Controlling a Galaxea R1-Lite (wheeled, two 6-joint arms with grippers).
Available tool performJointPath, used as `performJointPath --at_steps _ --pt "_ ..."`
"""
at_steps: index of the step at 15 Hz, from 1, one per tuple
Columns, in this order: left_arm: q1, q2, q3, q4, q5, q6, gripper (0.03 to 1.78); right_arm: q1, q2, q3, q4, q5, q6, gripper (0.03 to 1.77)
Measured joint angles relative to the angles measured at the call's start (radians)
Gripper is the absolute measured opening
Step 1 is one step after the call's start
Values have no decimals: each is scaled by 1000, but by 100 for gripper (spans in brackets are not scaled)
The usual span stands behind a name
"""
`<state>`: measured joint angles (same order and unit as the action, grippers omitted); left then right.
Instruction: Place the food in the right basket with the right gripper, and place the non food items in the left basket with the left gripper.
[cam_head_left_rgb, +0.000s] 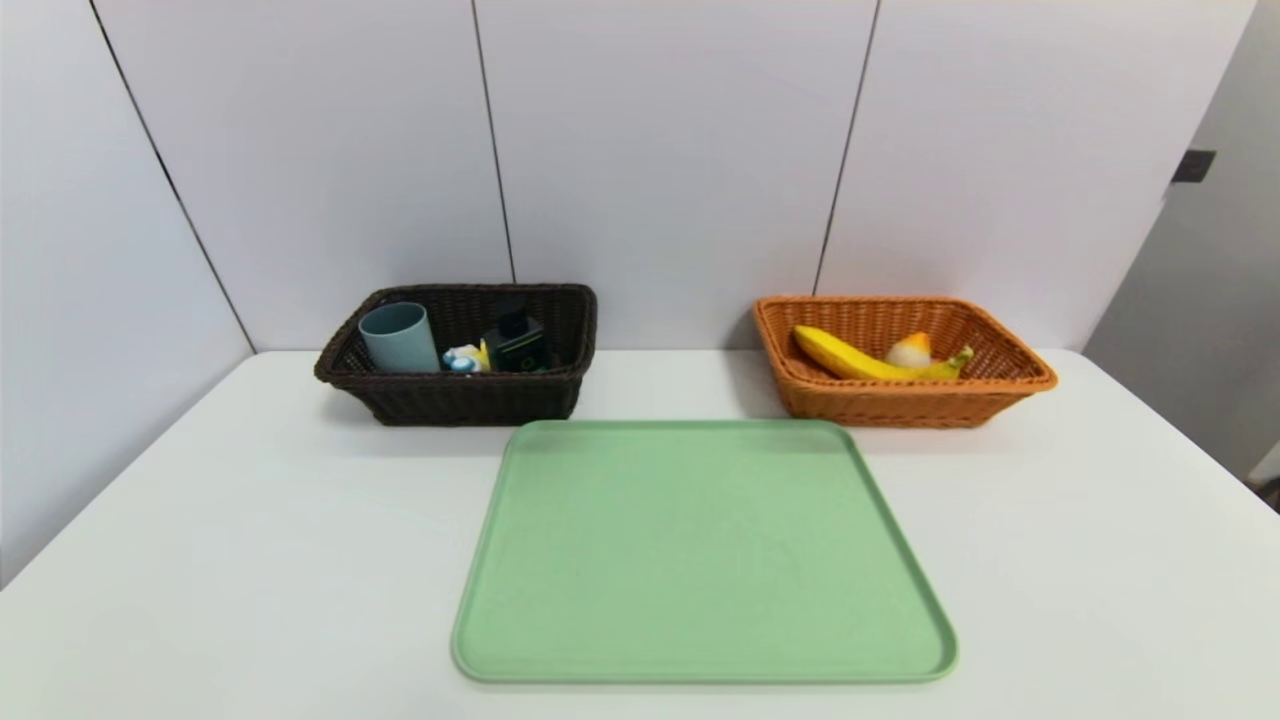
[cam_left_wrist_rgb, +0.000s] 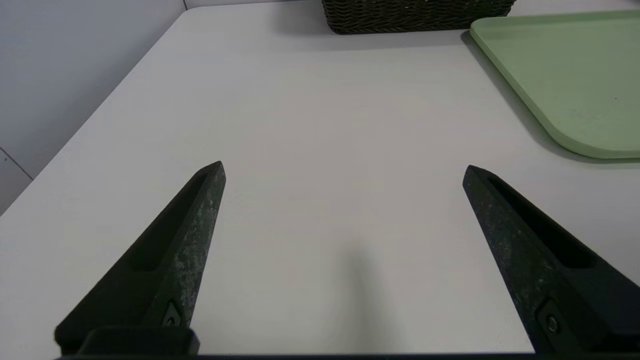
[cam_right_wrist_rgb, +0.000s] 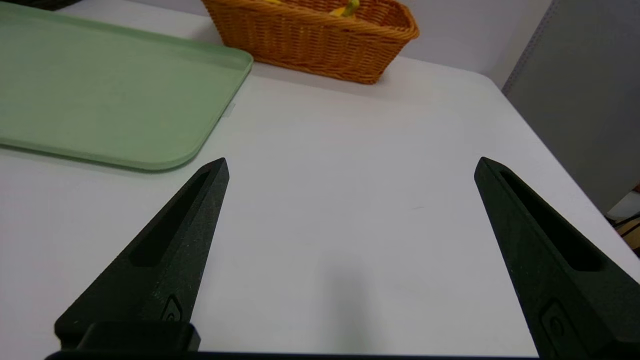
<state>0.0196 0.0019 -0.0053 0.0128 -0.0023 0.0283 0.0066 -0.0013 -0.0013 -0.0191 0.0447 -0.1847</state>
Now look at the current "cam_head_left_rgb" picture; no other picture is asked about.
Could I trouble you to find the black pump bottle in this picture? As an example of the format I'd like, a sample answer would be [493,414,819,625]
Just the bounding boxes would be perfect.
[482,309,550,375]

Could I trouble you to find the yellow banana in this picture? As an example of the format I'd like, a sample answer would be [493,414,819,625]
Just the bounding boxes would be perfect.
[793,325,975,382]

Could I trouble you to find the blue plastic cup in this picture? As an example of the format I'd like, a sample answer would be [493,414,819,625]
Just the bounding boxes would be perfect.
[358,302,442,375]

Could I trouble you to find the dark brown wicker basket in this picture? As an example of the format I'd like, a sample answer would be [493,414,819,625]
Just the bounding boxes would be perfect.
[314,284,598,427]

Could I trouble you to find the orange wicker basket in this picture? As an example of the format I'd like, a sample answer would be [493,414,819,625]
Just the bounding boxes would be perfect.
[753,296,1059,429]

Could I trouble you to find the light green plastic tray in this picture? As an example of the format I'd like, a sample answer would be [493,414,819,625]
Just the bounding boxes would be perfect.
[452,419,959,685]

